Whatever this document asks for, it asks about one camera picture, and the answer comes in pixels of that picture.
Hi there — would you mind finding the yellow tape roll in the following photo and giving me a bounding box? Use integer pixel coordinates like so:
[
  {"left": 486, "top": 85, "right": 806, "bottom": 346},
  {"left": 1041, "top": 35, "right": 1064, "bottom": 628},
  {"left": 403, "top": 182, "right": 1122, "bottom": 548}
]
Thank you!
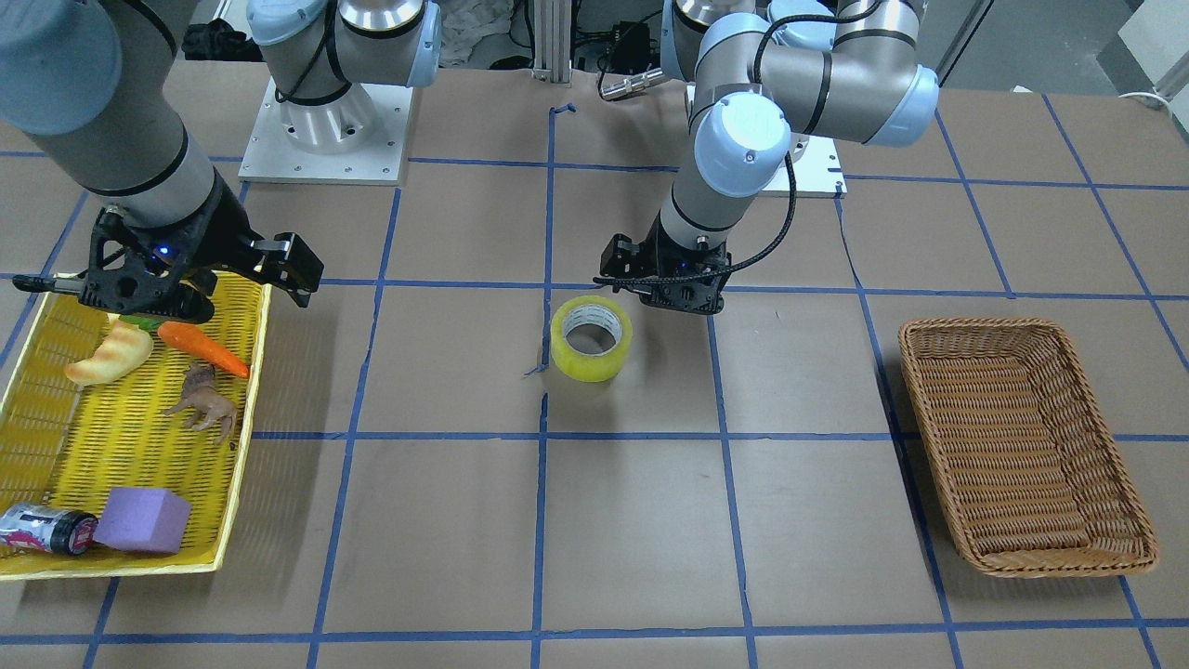
[{"left": 549, "top": 295, "right": 634, "bottom": 384}]

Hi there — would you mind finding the brown wicker basket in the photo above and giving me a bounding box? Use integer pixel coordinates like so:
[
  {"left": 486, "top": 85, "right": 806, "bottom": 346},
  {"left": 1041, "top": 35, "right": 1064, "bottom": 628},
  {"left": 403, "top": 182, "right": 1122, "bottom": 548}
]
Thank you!
[{"left": 897, "top": 317, "right": 1162, "bottom": 579}]

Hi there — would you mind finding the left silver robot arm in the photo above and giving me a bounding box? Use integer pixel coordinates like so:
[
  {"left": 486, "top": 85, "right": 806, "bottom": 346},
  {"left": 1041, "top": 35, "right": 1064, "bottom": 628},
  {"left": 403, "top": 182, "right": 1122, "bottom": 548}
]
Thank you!
[{"left": 595, "top": 1, "right": 939, "bottom": 316}]

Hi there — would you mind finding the brown toy lion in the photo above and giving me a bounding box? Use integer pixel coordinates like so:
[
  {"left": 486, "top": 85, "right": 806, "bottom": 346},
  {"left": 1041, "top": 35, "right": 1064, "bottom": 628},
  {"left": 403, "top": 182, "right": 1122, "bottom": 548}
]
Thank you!
[{"left": 162, "top": 361, "right": 239, "bottom": 444}]

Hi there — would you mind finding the black cloth bundle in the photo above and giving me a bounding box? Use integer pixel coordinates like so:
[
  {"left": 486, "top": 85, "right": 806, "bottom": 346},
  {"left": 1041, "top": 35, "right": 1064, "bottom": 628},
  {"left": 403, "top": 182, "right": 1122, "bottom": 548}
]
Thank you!
[{"left": 181, "top": 19, "right": 264, "bottom": 62}]

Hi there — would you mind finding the orange toy carrot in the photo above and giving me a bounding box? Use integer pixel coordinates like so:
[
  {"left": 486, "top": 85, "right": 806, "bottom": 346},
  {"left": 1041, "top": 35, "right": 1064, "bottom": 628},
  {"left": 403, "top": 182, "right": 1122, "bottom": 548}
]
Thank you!
[{"left": 156, "top": 321, "right": 251, "bottom": 378}]

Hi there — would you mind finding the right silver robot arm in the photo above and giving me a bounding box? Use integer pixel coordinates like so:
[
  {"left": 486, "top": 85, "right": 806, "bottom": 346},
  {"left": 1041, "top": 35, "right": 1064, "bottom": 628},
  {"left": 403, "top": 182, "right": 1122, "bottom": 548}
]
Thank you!
[{"left": 4, "top": 1, "right": 442, "bottom": 323}]

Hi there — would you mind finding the purple cube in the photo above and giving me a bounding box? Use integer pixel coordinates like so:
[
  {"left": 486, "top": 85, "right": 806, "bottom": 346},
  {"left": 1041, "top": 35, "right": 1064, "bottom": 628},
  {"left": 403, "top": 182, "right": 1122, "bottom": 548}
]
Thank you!
[{"left": 93, "top": 487, "right": 191, "bottom": 554}]

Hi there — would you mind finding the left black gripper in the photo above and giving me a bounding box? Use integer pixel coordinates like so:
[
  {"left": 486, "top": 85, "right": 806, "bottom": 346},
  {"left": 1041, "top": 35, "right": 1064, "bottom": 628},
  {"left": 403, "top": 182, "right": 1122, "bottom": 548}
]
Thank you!
[{"left": 599, "top": 217, "right": 730, "bottom": 316}]

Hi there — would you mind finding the yellow toy banana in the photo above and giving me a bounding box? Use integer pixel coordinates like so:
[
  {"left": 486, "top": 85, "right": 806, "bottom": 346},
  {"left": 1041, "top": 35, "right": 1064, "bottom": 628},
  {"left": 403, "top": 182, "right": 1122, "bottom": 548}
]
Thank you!
[{"left": 63, "top": 318, "right": 153, "bottom": 387}]

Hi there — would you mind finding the yellow plastic basket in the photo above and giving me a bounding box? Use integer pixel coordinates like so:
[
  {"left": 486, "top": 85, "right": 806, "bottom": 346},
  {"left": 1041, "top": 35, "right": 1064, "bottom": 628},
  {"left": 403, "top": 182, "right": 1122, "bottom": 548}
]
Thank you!
[{"left": 1, "top": 272, "right": 272, "bottom": 582}]

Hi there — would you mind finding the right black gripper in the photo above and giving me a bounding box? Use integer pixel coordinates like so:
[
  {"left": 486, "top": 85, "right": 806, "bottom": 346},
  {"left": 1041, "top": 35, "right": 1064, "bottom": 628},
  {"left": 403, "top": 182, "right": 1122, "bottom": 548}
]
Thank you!
[{"left": 78, "top": 181, "right": 323, "bottom": 323}]

